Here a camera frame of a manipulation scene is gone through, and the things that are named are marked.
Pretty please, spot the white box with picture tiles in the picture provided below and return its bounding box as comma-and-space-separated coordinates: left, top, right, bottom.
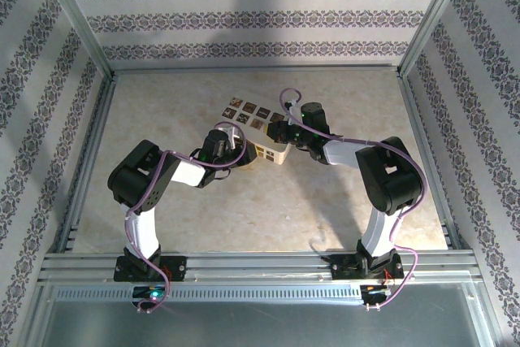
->
216, 93, 292, 167

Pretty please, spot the left controller board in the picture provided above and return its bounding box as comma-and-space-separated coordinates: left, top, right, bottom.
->
132, 285, 167, 304

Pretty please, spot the controller board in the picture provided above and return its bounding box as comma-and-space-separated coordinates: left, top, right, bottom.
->
360, 284, 392, 297
132, 285, 167, 304

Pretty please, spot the grey metal panel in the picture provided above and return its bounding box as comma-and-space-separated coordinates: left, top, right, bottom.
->
40, 301, 480, 347

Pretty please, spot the right controller board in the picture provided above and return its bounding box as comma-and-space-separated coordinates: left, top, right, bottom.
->
360, 284, 392, 297

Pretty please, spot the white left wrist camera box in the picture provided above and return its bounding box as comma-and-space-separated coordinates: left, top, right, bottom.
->
217, 122, 245, 148

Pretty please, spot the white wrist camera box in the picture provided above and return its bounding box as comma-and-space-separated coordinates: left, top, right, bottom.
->
284, 101, 302, 127
217, 122, 245, 148

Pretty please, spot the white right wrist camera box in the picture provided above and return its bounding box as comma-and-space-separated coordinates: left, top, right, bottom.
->
284, 101, 302, 127

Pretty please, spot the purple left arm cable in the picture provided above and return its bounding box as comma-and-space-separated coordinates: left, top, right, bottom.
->
123, 121, 249, 315

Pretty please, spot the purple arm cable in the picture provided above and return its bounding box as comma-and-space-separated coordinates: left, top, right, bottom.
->
123, 121, 249, 315
279, 87, 427, 311

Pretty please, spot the aluminium frame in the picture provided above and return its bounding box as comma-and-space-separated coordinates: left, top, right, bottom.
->
36, 0, 488, 347

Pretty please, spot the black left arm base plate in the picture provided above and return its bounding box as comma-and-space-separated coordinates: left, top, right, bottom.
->
113, 255, 188, 283

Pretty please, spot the grey slotted cable duct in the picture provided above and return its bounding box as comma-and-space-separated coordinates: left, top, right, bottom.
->
54, 286, 366, 302

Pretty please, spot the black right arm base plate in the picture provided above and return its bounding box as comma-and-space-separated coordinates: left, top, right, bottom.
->
331, 254, 404, 281

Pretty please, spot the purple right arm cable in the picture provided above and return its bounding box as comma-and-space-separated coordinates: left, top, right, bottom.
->
279, 87, 427, 311

